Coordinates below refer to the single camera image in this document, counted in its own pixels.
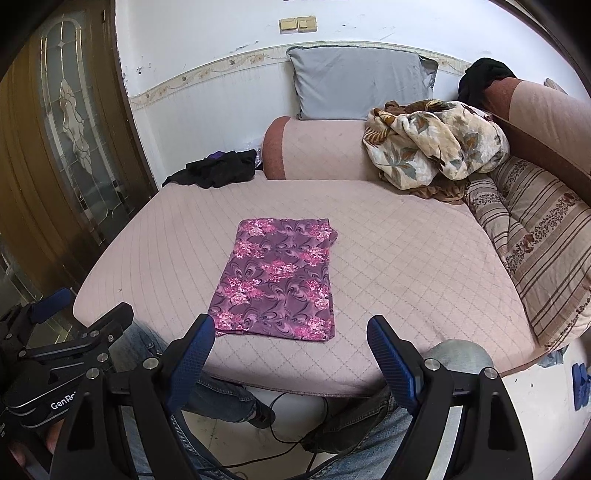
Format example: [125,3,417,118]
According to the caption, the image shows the person's left hand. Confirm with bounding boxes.
[7,418,65,476]

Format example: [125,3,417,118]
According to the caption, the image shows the grey pillow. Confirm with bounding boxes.
[286,45,439,121]

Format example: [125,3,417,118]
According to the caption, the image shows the purple floral cloth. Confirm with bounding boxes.
[208,218,339,343]

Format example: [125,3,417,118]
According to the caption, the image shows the blue cloth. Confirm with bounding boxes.
[538,346,570,369]

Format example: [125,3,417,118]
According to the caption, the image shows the pink bolster with brown end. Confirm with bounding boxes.
[482,78,591,206]
[262,116,398,182]

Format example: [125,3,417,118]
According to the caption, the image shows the striped floral pillow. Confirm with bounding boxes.
[464,154,591,352]

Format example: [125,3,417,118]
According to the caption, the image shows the blue slippers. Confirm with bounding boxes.
[571,362,591,411]

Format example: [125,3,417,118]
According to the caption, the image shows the wooden door with glass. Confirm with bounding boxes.
[0,0,160,296]

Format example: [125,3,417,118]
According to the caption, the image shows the pink quilted bed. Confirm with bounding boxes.
[74,178,546,398]

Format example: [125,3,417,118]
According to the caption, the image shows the person's right leg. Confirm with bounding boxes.
[305,339,497,480]

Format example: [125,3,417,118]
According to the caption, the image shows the cream floral blanket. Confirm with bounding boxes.
[362,99,511,201]

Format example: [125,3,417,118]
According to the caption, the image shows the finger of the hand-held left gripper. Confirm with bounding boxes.
[69,302,136,354]
[0,288,75,344]

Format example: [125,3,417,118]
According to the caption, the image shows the black clothes pile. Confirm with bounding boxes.
[161,148,258,189]

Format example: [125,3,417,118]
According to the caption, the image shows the person's left leg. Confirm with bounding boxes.
[108,323,275,480]

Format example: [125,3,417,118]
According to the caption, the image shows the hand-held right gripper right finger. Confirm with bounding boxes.
[366,315,532,480]

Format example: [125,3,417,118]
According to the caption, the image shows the black garment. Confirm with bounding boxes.
[458,58,518,109]

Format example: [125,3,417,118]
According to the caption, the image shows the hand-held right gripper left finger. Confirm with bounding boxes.
[48,314,217,480]

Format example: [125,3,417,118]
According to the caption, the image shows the person's leg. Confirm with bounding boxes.
[305,339,497,480]
[108,323,275,480]

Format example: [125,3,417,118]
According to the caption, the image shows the black cable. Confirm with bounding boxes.
[139,390,333,480]

